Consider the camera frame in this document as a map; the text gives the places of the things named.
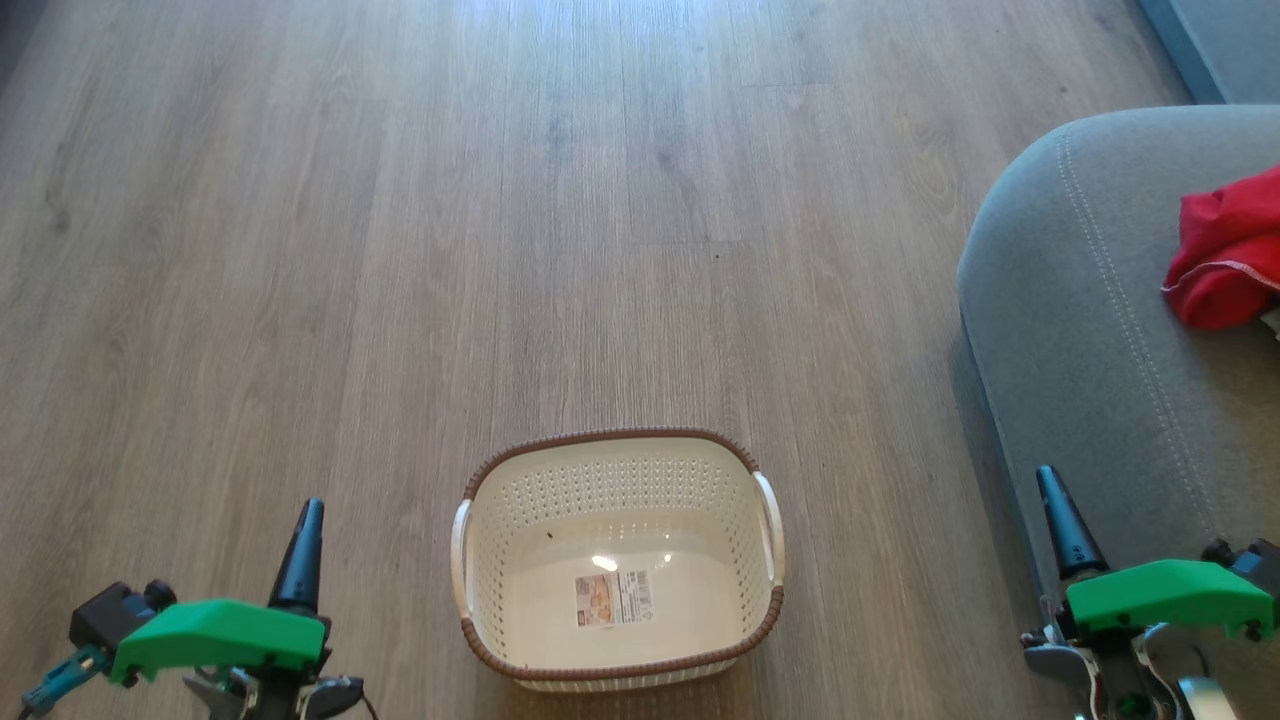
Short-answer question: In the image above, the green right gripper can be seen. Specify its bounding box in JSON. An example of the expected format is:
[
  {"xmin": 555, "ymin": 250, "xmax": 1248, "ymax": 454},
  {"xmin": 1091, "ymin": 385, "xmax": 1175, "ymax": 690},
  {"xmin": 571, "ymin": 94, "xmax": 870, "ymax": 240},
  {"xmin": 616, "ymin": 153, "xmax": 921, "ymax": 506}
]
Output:
[{"xmin": 1021, "ymin": 464, "xmax": 1278, "ymax": 720}]

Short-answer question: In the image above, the grey sofa seat cushion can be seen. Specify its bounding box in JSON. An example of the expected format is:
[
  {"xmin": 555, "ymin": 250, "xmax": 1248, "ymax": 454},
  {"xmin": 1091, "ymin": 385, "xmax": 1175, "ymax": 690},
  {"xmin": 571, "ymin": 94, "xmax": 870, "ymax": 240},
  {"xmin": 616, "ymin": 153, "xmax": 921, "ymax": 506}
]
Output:
[
  {"xmin": 1137, "ymin": 0, "xmax": 1280, "ymax": 106},
  {"xmin": 955, "ymin": 104, "xmax": 1280, "ymax": 720}
]

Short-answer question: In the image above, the teal cable connector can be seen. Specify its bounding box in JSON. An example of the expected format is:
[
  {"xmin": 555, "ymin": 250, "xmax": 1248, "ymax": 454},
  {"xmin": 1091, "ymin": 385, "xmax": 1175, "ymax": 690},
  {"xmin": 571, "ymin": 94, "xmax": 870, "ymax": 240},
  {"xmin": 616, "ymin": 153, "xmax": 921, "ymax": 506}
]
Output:
[{"xmin": 19, "ymin": 643, "xmax": 113, "ymax": 717}]

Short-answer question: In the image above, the cream laundry basket brown rim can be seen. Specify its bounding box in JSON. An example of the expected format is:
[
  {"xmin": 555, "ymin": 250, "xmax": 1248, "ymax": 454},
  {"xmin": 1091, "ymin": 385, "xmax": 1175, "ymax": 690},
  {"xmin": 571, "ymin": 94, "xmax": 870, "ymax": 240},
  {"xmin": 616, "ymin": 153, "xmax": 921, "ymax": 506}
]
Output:
[{"xmin": 449, "ymin": 427, "xmax": 787, "ymax": 694}]

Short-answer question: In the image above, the paper label sticker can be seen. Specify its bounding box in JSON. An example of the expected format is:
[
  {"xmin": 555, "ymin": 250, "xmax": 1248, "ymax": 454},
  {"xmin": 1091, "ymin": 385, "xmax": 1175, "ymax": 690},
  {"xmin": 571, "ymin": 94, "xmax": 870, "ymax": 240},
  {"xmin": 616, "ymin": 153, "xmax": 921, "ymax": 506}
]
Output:
[{"xmin": 573, "ymin": 569, "xmax": 656, "ymax": 630}]

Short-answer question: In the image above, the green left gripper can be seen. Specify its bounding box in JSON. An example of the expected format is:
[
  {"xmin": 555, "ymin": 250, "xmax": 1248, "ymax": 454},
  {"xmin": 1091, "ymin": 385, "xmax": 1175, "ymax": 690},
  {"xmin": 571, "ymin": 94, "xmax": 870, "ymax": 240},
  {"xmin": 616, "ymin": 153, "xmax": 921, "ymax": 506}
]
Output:
[{"xmin": 109, "ymin": 497, "xmax": 367, "ymax": 720}]

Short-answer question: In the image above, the red and white garment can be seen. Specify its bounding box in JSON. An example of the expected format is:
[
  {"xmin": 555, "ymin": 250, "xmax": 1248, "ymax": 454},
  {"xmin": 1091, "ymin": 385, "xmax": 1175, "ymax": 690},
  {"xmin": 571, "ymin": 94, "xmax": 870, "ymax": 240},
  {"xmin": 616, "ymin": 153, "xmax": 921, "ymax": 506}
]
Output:
[{"xmin": 1161, "ymin": 164, "xmax": 1280, "ymax": 342}]

